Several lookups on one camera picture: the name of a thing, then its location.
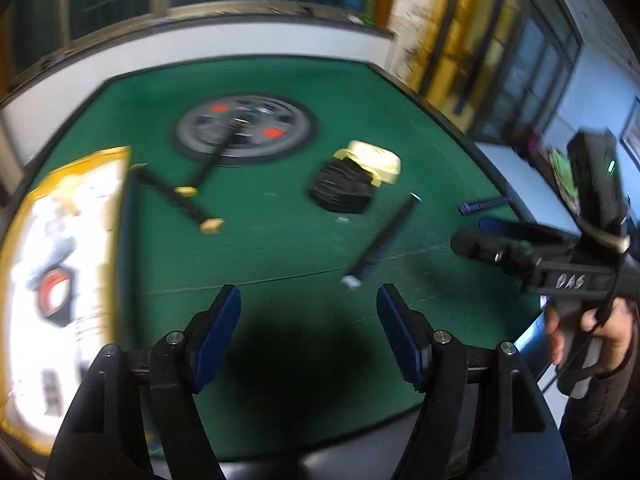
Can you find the black marker grey cap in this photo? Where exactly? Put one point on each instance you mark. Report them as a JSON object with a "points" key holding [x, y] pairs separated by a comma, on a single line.
{"points": [[353, 278]]}

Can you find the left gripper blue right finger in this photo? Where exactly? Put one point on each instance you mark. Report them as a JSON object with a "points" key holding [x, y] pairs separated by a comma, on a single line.
{"points": [[407, 332]]}

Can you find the round grey table centre panel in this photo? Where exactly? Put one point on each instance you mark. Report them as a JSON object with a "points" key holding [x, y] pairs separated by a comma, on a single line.
{"points": [[271, 127]]}

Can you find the person right hand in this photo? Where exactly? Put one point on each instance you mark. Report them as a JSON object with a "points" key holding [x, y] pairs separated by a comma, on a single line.
{"points": [[617, 335]]}

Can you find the black marker yellow caps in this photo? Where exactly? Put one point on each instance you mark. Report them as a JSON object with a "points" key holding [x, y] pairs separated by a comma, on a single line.
{"points": [[207, 224]]}

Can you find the yellow cardboard box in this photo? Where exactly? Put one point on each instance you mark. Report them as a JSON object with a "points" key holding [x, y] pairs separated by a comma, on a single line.
{"points": [[71, 218]]}

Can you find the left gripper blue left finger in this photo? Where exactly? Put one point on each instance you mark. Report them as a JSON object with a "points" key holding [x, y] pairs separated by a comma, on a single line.
{"points": [[210, 333]]}

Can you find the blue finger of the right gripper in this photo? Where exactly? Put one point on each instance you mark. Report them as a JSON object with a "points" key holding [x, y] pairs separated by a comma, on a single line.
{"points": [[532, 232]]}

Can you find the black cooling fan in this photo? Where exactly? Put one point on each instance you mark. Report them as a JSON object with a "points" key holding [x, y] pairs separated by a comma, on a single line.
{"points": [[342, 186]]}

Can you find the black marker on centre panel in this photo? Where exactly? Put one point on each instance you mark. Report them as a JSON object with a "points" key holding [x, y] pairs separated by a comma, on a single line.
{"points": [[234, 128]]}

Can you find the cream earbud case with ring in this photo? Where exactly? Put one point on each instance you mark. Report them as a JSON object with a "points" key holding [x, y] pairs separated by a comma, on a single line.
{"points": [[383, 165]]}

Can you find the person right forearm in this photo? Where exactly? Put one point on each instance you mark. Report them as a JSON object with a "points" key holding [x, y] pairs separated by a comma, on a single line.
{"points": [[601, 430]]}

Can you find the black electrical tape roll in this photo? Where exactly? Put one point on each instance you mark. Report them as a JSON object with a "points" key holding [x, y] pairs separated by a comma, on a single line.
{"points": [[55, 291]]}

